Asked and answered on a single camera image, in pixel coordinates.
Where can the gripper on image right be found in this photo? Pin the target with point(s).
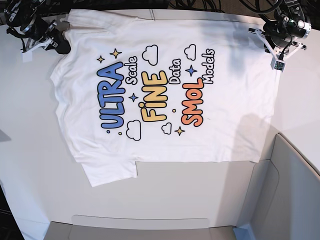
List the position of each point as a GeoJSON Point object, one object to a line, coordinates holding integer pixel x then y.
{"type": "Point", "coordinates": [283, 40]}

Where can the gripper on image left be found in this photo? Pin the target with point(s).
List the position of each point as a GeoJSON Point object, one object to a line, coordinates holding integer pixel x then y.
{"type": "Point", "coordinates": [41, 34]}

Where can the white printed t-shirt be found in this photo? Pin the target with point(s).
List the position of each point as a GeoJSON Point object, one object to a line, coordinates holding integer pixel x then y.
{"type": "Point", "coordinates": [167, 90]}

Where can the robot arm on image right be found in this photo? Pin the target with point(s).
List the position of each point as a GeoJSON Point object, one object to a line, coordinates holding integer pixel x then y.
{"type": "Point", "coordinates": [281, 10]}

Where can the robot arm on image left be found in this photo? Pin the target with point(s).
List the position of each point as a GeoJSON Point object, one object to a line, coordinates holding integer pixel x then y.
{"type": "Point", "coordinates": [18, 12]}

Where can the grey side panel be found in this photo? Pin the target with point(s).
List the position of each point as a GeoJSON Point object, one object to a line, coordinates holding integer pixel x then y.
{"type": "Point", "coordinates": [283, 197]}

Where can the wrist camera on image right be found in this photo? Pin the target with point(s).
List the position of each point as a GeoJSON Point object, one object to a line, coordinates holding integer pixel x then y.
{"type": "Point", "coordinates": [277, 64]}

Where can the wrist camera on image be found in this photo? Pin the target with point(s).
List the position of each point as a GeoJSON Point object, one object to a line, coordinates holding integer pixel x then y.
{"type": "Point", "coordinates": [27, 56]}
{"type": "Point", "coordinates": [277, 64]}

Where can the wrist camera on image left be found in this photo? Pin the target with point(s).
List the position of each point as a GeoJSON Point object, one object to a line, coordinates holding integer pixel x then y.
{"type": "Point", "coordinates": [27, 56]}

